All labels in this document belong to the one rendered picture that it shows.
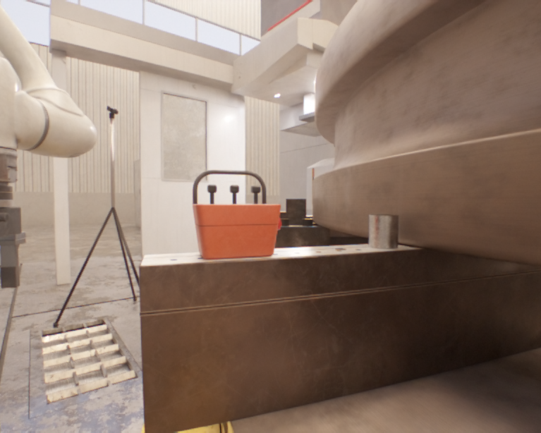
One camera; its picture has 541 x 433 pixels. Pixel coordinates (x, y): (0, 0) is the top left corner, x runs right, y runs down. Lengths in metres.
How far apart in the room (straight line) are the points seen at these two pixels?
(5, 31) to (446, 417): 1.25
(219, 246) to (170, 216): 3.14
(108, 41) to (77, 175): 10.54
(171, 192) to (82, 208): 10.33
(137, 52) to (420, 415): 3.74
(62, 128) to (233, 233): 0.40
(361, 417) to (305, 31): 3.24
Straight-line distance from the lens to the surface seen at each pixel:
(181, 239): 3.91
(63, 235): 3.70
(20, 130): 0.68
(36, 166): 14.03
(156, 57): 3.96
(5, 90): 0.68
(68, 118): 0.76
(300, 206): 1.93
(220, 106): 4.29
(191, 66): 4.09
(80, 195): 14.02
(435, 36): 1.24
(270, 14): 4.74
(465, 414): 0.99
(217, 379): 0.80
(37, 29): 15.42
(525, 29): 1.05
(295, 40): 3.46
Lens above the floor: 0.82
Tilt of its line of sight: 3 degrees down
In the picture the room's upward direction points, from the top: straight up
